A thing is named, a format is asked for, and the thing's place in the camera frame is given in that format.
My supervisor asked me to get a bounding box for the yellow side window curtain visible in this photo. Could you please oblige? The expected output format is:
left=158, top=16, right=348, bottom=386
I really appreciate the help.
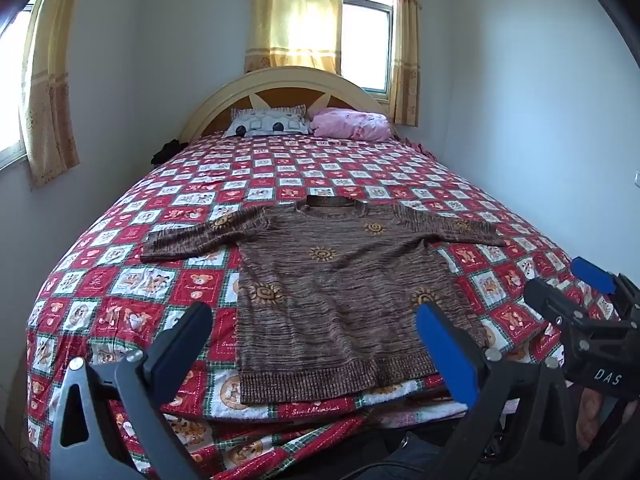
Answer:
left=19, top=0, right=83, bottom=189

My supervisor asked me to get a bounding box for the side window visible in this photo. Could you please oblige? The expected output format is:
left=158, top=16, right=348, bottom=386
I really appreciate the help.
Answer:
left=0, top=0, right=51, bottom=169

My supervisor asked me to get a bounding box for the red checked printed blanket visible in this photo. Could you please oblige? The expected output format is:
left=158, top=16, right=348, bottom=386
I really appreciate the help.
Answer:
left=25, top=130, right=623, bottom=480

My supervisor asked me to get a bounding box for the reddish brown cloth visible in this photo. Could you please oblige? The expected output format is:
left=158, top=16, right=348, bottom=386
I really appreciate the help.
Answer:
left=570, top=385, right=640, bottom=468

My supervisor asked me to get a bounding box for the pink pillow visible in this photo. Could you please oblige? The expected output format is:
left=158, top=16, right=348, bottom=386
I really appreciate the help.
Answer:
left=309, top=107, right=392, bottom=142

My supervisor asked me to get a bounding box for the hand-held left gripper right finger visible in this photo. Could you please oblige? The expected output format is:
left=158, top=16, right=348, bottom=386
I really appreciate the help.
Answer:
left=416, top=301, right=581, bottom=480

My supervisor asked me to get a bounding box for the cream wooden bed headboard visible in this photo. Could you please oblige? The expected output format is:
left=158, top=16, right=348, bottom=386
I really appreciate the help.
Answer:
left=178, top=66, right=396, bottom=143

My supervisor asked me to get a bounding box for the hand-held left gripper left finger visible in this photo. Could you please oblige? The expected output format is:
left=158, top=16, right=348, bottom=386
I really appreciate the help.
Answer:
left=50, top=301, right=216, bottom=480

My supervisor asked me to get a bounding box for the window behind bed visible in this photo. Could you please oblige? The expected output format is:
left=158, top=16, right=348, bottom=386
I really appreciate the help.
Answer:
left=340, top=0, right=396, bottom=97

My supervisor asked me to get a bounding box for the black cloth bundle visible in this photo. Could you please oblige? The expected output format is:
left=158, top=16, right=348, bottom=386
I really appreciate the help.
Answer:
left=151, top=138, right=189, bottom=166

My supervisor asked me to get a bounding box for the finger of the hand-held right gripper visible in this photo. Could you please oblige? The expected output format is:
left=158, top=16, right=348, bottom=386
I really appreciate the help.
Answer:
left=571, top=256, right=640, bottom=311
left=524, top=277, right=601, bottom=334

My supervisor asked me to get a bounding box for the brown knitted sweater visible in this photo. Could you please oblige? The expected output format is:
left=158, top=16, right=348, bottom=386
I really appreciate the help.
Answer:
left=140, top=195, right=507, bottom=406

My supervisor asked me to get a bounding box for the wide yellow curtain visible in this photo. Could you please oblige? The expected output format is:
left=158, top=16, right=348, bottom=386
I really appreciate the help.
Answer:
left=243, top=0, right=345, bottom=75

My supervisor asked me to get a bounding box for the grey patterned pillow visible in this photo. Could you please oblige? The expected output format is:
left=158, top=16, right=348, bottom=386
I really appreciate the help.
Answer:
left=222, top=105, right=311, bottom=139

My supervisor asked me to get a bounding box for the narrow yellow curtain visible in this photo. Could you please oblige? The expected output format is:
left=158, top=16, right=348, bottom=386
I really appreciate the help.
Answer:
left=387, top=0, right=422, bottom=127

